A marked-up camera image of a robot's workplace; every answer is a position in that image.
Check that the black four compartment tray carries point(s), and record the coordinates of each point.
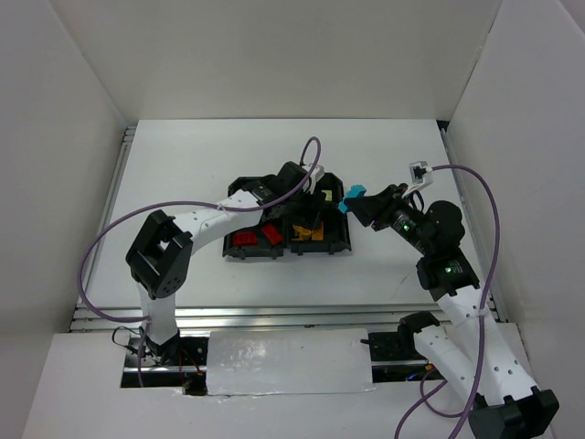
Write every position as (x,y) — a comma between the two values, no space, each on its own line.
(309,223)

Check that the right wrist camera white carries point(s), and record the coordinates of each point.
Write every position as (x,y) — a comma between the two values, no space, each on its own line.
(421,177)

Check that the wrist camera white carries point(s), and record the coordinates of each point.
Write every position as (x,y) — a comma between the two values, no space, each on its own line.
(315,175)
(421,177)

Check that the red teal green lego stack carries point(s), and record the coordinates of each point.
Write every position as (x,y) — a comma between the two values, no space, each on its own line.
(356,191)

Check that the lime green lego plate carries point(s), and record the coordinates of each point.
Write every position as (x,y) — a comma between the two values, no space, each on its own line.
(328,195)

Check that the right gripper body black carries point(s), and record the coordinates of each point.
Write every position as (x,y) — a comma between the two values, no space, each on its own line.
(372,208)

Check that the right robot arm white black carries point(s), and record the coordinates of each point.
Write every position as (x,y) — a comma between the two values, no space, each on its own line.
(501,398)

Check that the orange flat lego plate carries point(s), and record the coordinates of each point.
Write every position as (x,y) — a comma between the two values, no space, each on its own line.
(318,234)

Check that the red flower lego brick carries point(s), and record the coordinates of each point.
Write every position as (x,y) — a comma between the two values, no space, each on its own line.
(244,238)

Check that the yellow rounded lego brick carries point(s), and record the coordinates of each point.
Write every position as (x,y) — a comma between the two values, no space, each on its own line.
(301,233)

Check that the aluminium frame rail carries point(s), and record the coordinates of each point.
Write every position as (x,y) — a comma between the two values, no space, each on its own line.
(376,317)

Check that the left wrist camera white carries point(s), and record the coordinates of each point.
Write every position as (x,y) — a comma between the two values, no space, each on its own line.
(315,175)

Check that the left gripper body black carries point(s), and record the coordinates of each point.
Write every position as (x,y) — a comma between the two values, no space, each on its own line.
(308,201)

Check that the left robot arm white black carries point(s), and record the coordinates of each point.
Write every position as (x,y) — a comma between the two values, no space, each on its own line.
(160,254)

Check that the white foil covered board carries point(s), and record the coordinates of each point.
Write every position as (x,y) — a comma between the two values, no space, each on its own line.
(308,361)

